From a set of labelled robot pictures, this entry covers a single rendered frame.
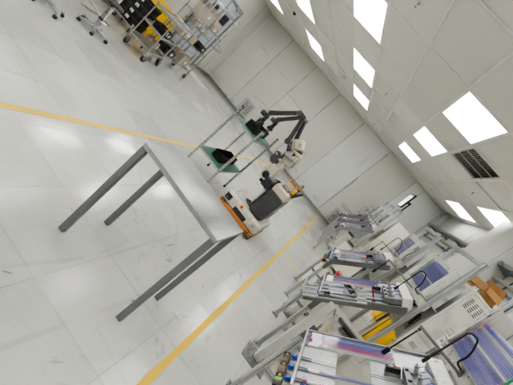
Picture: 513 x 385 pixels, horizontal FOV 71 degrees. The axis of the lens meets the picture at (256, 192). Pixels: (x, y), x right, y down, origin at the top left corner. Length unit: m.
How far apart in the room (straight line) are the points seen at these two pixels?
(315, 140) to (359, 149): 1.40
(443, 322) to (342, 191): 8.90
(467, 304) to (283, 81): 10.27
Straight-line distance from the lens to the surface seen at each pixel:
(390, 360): 2.38
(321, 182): 11.92
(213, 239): 1.97
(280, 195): 4.61
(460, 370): 2.19
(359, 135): 11.97
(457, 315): 3.34
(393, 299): 3.27
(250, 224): 4.70
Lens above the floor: 1.55
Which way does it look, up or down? 13 degrees down
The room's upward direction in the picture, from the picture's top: 50 degrees clockwise
